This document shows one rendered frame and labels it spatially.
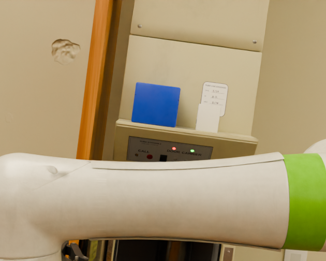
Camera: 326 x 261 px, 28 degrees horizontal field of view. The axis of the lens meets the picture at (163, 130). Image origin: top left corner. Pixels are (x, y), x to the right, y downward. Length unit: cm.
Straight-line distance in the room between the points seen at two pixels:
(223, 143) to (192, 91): 17
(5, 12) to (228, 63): 77
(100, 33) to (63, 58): 54
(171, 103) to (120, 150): 17
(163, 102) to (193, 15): 24
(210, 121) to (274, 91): 57
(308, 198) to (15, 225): 33
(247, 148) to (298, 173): 72
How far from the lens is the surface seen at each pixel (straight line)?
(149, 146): 148
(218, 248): 163
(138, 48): 155
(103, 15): 147
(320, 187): 75
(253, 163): 76
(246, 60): 157
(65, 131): 200
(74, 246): 108
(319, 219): 75
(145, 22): 156
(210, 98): 156
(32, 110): 201
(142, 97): 144
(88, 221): 74
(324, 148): 94
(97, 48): 147
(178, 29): 156
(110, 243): 159
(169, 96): 144
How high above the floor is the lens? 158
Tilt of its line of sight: 3 degrees down
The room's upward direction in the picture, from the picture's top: 8 degrees clockwise
